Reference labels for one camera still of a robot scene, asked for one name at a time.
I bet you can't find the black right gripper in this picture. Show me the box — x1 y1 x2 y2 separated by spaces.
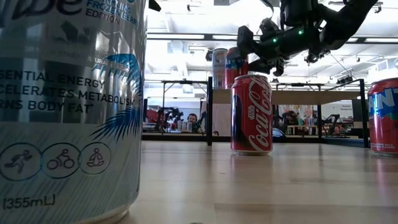
236 17 315 78

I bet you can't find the red Fanta can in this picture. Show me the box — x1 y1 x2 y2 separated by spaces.
367 77 398 157
224 46 250 90

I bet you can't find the Star Wars Coca-Cola can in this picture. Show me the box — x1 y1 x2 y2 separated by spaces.
230 73 274 156

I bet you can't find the silver blue Celsius can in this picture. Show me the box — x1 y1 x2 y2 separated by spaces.
0 0 148 224

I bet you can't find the wooden shelf with black legs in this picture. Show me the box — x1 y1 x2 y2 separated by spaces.
206 76 371 149

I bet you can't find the black metal background table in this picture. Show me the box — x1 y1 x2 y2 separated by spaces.
160 79 208 135

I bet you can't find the person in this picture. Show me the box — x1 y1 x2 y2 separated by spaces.
185 112 201 134

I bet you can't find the colourful wall poster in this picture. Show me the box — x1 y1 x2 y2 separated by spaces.
278 105 315 127

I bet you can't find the white wall sign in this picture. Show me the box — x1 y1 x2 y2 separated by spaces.
322 102 354 116

